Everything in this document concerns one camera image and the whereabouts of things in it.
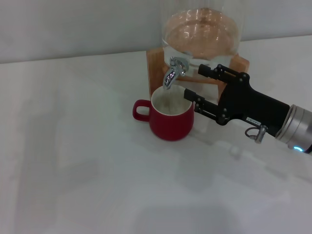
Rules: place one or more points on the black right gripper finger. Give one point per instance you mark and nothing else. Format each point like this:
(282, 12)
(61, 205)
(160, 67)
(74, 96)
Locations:
(209, 109)
(226, 75)

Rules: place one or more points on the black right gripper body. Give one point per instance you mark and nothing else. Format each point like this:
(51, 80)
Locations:
(248, 102)

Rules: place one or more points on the red ceramic cup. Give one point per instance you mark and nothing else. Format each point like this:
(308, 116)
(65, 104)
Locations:
(170, 126)

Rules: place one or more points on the chrome dispenser faucet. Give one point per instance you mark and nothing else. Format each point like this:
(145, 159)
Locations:
(170, 75)

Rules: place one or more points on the glass drink dispenser jar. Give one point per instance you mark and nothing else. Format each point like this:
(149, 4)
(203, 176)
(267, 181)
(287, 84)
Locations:
(202, 36)

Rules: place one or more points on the wooden dispenser stand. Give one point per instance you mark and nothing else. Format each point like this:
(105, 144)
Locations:
(156, 70)

